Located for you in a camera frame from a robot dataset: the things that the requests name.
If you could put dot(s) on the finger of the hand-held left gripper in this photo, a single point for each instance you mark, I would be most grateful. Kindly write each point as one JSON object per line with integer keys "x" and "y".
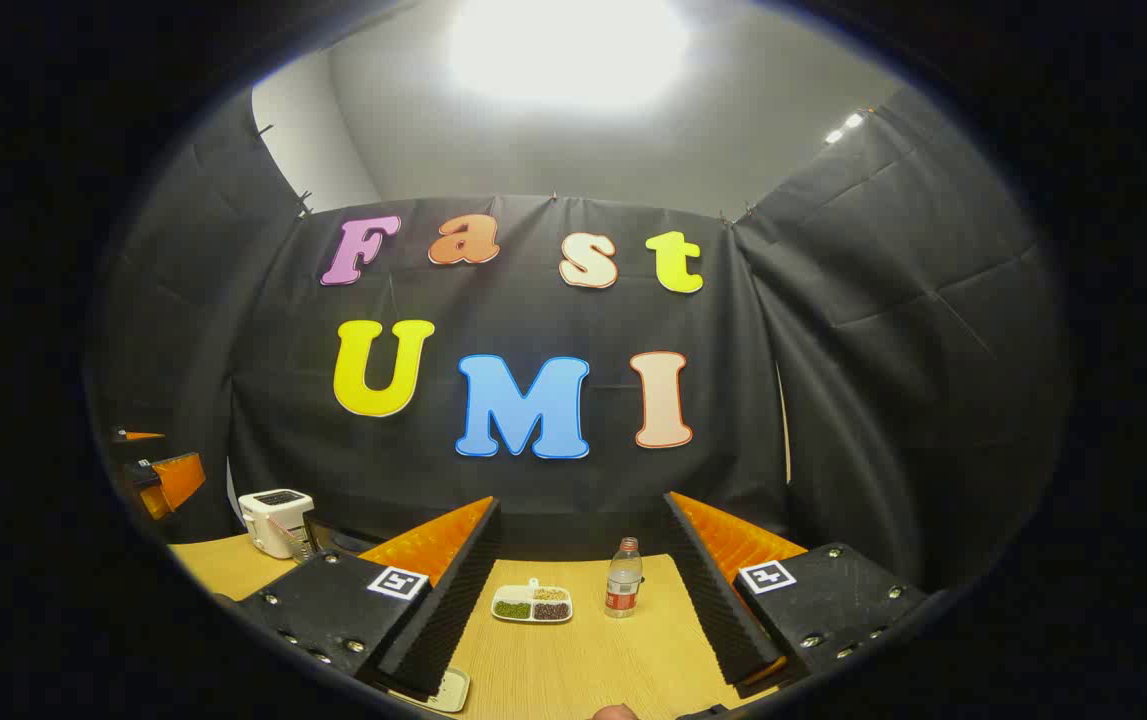
{"x": 133, "y": 436}
{"x": 178, "y": 478}

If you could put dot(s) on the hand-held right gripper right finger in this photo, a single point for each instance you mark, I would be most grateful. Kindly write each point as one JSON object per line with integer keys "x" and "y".
{"x": 713, "y": 600}

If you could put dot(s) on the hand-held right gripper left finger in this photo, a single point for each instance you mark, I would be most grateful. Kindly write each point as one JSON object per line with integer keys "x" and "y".
{"x": 458, "y": 600}

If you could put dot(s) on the cream square plate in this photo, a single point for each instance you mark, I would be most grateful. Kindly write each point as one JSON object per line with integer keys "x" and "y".
{"x": 448, "y": 692}

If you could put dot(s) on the black electric oven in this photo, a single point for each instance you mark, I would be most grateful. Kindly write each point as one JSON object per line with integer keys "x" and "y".
{"x": 343, "y": 538}

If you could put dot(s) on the white divided dish of beans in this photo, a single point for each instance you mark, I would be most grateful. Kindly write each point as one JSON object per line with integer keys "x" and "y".
{"x": 531, "y": 606}

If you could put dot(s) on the clear water bottle red label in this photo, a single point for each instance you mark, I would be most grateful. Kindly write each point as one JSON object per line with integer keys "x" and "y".
{"x": 623, "y": 585}

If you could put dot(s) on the white toaster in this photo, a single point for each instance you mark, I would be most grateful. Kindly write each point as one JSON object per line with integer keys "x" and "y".
{"x": 273, "y": 520}

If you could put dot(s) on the small ceiling light panel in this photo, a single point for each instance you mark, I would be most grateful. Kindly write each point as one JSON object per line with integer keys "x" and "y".
{"x": 845, "y": 127}

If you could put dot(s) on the large ceiling light panel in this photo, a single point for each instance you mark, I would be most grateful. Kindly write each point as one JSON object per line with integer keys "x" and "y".
{"x": 568, "y": 50}

